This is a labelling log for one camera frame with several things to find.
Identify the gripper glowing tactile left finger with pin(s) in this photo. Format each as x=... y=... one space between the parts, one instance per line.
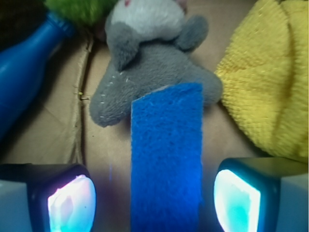
x=46 y=198

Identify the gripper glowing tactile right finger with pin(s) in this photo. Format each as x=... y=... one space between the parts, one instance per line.
x=262 y=195

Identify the blue rectangular sponge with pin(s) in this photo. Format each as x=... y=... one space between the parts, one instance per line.
x=166 y=169

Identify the yellow terry cloth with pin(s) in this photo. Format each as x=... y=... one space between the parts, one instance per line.
x=265 y=72

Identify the blue plastic bowling pin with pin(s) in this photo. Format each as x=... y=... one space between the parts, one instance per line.
x=22 y=68

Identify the grey plush mouse toy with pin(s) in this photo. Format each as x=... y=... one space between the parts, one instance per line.
x=150 y=43

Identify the green fuzzy plush toy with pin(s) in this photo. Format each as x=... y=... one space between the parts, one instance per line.
x=81 y=12

